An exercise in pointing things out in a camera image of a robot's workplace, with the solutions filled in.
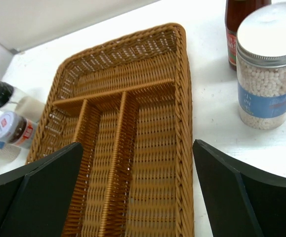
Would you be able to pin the brown sauce bottle red label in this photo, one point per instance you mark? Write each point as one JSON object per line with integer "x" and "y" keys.
{"x": 235, "y": 12}

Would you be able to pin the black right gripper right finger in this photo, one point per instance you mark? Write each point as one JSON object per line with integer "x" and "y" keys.
{"x": 241, "y": 200}

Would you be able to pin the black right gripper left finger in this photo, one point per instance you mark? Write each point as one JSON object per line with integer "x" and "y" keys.
{"x": 35, "y": 198}

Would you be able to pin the sago jar blue label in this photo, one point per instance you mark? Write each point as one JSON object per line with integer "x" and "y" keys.
{"x": 261, "y": 67}

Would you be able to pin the black-top salt grinder bottle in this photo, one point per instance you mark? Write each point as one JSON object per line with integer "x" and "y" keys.
{"x": 15, "y": 100}

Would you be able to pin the small spice jar white lid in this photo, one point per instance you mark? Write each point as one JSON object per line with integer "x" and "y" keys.
{"x": 17, "y": 130}

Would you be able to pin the brown wicker divided basket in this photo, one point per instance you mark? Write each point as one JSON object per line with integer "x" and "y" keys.
{"x": 129, "y": 103}

